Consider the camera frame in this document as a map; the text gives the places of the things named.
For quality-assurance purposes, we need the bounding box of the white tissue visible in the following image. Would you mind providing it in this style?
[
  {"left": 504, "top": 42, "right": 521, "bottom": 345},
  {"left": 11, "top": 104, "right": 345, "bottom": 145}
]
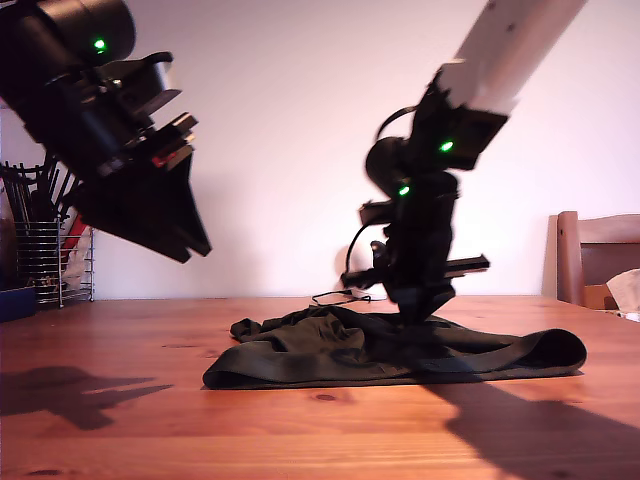
[{"left": 605, "top": 268, "right": 640, "bottom": 315}]

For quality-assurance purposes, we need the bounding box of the wooden chair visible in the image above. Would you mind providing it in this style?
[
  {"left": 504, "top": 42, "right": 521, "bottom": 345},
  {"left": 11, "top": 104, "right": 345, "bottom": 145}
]
[{"left": 556, "top": 211, "right": 640, "bottom": 311}]

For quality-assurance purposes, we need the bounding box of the dark green underwear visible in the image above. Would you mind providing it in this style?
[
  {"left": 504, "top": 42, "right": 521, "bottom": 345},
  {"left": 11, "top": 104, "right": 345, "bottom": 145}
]
[{"left": 202, "top": 304, "right": 589, "bottom": 391}]

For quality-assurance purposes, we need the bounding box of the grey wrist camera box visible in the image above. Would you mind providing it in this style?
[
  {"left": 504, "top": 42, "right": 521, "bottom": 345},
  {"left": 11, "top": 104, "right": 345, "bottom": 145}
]
[
  {"left": 358, "top": 199, "right": 397, "bottom": 227},
  {"left": 102, "top": 52, "right": 184, "bottom": 124}
]

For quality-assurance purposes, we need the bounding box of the brown cardboard box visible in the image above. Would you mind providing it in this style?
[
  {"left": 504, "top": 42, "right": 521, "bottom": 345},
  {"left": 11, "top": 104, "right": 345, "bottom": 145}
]
[{"left": 583, "top": 283, "right": 619, "bottom": 311}]

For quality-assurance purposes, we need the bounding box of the white paper packet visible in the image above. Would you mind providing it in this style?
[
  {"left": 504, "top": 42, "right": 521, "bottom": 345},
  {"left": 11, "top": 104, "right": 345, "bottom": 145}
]
[{"left": 60, "top": 244, "right": 95, "bottom": 294}]

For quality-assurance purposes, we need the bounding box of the metal wire utensil holder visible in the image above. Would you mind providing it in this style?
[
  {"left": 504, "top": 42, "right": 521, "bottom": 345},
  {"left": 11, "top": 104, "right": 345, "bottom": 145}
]
[{"left": 13, "top": 222, "right": 96, "bottom": 309}]

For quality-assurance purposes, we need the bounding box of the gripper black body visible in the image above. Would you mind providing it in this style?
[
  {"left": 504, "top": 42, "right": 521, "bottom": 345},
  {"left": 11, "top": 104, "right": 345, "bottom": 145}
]
[{"left": 29, "top": 94, "right": 199, "bottom": 201}]

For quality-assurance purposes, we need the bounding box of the red paper packet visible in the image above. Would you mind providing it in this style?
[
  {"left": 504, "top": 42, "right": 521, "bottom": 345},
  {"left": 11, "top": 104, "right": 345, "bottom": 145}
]
[{"left": 63, "top": 214, "right": 94, "bottom": 251}]

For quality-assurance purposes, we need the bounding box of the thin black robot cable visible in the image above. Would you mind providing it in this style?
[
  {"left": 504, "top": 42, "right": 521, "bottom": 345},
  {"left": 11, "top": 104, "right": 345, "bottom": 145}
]
[
  {"left": 374, "top": 106, "right": 420, "bottom": 142},
  {"left": 343, "top": 223, "right": 374, "bottom": 284}
]

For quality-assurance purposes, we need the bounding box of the blue box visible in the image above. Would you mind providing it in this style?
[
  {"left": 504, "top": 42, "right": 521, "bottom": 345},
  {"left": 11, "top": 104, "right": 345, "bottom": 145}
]
[{"left": 0, "top": 287, "right": 39, "bottom": 324}]

